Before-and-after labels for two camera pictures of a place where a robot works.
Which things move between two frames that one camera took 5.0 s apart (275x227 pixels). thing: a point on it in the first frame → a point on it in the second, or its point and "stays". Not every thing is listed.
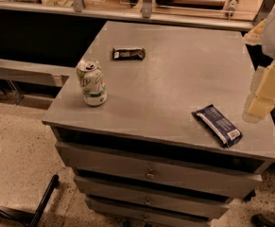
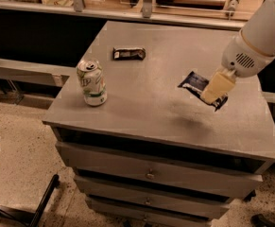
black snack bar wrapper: (128, 54) stays
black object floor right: (259, 220) stays
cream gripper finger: (273, 87) → (239, 58)
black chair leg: (25, 218) stays
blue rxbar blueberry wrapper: (220, 129) → (197, 83)
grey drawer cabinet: (164, 126) stays
